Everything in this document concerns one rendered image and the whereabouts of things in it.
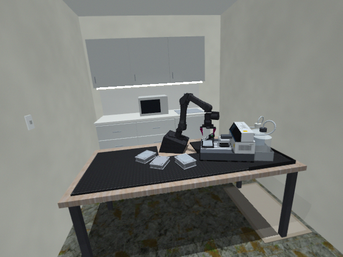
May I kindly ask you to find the white well plate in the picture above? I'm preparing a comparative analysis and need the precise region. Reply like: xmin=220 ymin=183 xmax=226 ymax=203
xmin=203 ymin=140 xmax=213 ymax=146
xmin=138 ymin=150 xmax=154 ymax=158
xmin=177 ymin=153 xmax=193 ymax=162

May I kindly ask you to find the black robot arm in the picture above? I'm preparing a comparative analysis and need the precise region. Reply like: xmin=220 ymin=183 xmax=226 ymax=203
xmin=168 ymin=93 xmax=219 ymax=140

